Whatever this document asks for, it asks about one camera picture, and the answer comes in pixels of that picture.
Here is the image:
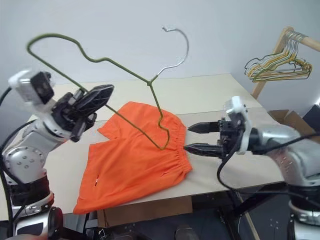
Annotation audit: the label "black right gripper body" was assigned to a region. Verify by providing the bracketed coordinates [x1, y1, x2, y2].
[216, 116, 247, 161]

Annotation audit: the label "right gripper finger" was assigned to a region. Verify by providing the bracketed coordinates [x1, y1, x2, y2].
[187, 121, 221, 134]
[183, 142, 224, 159]

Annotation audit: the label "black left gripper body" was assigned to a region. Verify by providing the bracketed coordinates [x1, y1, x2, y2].
[51, 89, 98, 134]

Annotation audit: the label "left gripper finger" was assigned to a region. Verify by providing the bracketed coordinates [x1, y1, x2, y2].
[72, 84, 116, 119]
[70, 113, 98, 143]

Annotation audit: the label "green wire hanger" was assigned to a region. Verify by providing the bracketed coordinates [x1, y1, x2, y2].
[26, 24, 190, 151]

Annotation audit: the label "orange shorts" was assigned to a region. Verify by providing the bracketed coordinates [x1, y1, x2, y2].
[72, 101, 194, 216]

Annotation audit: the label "open cardboard box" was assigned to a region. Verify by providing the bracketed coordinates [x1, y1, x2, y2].
[268, 109, 317, 137]

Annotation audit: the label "wooden clothes rack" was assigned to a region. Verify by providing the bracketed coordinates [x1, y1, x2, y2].
[251, 25, 320, 100]

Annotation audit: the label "bunch of hangers on rack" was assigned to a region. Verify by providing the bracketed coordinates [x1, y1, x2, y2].
[246, 32, 313, 80]

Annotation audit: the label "thin wooden slat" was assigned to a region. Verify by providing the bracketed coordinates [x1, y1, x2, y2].
[234, 191, 261, 240]

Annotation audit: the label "black box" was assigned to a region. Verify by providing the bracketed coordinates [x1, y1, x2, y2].
[301, 103, 320, 131]

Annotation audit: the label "brown cardboard sheet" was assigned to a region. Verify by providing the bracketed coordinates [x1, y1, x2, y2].
[96, 195, 194, 229]

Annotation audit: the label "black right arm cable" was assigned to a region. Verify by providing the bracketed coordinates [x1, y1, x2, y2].
[216, 132, 320, 194]

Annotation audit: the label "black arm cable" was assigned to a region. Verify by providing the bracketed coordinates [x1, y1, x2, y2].
[216, 132, 320, 194]
[0, 86, 13, 107]

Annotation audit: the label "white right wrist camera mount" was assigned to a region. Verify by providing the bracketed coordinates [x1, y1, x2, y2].
[223, 95, 253, 156]

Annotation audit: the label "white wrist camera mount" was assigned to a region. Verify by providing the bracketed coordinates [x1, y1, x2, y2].
[8, 69, 55, 112]
[223, 95, 253, 156]

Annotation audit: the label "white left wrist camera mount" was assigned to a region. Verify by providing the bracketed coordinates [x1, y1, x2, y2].
[8, 69, 55, 112]

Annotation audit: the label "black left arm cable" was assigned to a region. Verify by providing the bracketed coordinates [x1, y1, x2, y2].
[0, 86, 13, 107]

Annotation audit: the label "olive wire hanger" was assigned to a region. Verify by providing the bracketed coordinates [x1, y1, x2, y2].
[252, 33, 313, 84]

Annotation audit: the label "black metal table frame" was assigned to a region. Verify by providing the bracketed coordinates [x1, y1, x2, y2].
[63, 191, 292, 240]

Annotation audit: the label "dark wire hanger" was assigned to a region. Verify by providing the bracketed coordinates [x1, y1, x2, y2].
[244, 31, 313, 77]

